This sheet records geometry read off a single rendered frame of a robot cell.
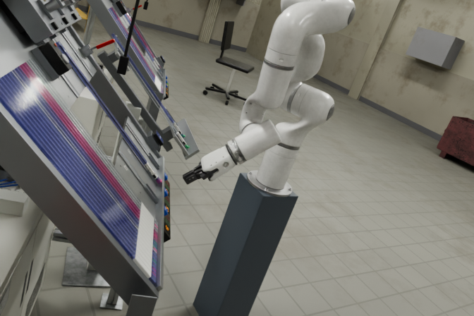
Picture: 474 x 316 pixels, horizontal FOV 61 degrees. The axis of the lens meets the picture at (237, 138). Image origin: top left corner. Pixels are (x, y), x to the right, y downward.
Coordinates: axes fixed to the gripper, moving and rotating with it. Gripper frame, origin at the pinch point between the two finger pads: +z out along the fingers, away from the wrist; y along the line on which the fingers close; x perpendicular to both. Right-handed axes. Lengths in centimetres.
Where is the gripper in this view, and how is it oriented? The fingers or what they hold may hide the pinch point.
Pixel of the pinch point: (190, 177)
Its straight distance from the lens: 130.6
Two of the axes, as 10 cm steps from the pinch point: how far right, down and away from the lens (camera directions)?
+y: -1.6, -3.8, 9.1
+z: -8.8, 4.8, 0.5
